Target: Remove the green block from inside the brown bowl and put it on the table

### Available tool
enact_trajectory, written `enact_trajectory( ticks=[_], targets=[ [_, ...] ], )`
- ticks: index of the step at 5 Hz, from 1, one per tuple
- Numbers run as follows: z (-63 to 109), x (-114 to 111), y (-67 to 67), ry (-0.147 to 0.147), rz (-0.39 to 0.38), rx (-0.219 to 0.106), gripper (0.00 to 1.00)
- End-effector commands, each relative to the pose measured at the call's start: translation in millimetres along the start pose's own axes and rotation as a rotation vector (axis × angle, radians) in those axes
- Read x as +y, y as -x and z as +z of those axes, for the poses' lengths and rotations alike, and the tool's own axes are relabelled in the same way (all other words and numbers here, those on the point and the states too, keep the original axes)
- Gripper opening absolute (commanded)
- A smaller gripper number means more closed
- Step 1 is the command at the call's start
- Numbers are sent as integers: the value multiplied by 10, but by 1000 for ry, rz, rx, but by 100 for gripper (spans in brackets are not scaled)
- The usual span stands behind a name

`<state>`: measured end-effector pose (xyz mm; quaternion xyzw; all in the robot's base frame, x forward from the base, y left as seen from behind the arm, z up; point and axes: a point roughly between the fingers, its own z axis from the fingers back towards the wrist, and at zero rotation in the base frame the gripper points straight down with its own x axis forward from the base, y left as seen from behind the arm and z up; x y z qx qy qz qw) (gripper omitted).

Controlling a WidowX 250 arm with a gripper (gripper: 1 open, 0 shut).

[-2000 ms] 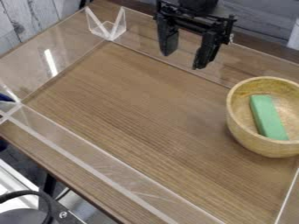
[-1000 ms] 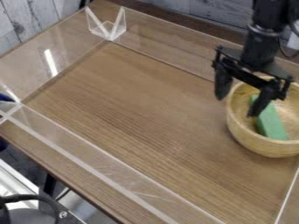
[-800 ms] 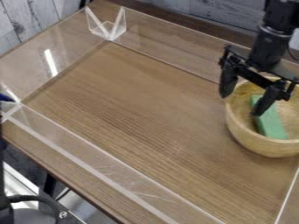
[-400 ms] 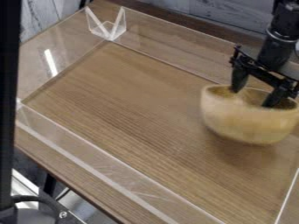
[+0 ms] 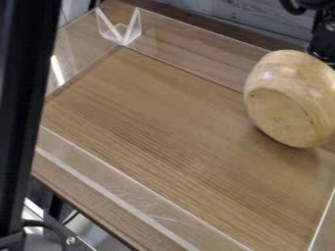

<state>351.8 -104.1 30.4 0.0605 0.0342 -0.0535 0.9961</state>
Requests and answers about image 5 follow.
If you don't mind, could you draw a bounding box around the black cable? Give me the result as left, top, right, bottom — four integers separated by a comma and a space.
21, 219, 73, 251

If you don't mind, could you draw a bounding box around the metal base plate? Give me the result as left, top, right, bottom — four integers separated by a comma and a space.
42, 214, 98, 251

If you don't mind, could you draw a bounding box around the black table leg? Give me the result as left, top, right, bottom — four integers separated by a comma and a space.
48, 195, 64, 221

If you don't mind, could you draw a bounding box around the light wooden bowl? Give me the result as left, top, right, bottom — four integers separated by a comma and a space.
243, 50, 335, 148

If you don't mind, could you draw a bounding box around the clear acrylic tray wall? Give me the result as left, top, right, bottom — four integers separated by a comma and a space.
30, 6, 335, 251

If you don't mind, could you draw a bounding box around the clear acrylic corner bracket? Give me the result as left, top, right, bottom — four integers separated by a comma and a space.
94, 8, 141, 46

